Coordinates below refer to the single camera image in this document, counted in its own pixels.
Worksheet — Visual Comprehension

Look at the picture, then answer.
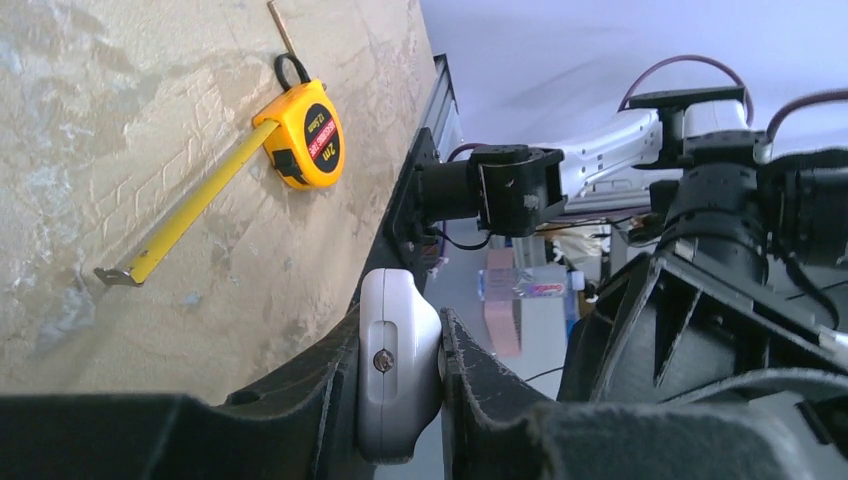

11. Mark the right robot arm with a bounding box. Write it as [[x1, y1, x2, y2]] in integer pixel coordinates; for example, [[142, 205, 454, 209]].
[[419, 86, 847, 402]]

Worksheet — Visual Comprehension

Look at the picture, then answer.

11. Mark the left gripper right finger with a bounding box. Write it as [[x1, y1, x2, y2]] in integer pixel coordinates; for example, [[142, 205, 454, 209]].
[[440, 308, 814, 479]]

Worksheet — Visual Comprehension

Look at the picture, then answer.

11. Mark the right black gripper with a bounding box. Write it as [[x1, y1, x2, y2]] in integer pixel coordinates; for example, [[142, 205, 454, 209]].
[[558, 253, 847, 404]]

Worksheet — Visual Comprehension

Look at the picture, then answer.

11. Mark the white remote control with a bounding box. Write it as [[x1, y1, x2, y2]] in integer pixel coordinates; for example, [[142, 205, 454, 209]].
[[356, 268, 442, 464]]

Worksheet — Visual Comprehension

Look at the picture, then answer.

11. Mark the large hex key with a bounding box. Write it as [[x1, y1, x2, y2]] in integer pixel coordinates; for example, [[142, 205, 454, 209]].
[[266, 0, 296, 55]]

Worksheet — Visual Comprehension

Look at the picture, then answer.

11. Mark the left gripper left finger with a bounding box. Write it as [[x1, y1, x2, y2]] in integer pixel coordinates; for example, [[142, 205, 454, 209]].
[[1, 313, 361, 479]]

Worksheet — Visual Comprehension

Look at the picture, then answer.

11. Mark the yellow tape measure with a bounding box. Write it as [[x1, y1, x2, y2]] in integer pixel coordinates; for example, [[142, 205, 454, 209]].
[[94, 53, 346, 287]]

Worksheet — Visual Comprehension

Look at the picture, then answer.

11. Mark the pink box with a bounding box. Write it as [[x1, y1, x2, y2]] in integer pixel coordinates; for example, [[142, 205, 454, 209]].
[[483, 248, 521, 357]]

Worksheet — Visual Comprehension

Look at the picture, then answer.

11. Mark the plastic water bottle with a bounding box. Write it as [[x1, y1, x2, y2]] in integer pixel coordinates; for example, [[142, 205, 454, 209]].
[[478, 264, 585, 302]]

